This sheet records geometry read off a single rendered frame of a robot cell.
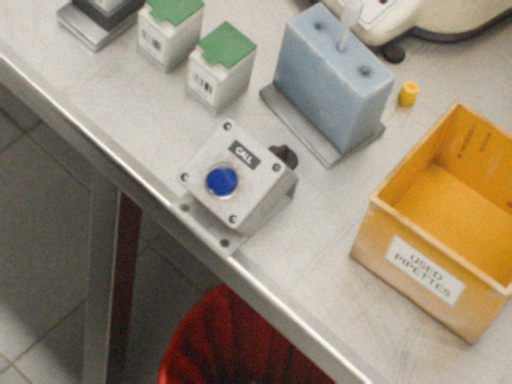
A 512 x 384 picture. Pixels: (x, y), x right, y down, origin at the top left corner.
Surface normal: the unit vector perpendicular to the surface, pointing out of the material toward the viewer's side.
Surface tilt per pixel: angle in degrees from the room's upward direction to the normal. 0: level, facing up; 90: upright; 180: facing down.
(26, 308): 0
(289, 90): 90
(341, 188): 0
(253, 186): 30
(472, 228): 0
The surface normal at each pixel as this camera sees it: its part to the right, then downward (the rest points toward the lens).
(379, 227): -0.63, 0.62
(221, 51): 0.08, -0.54
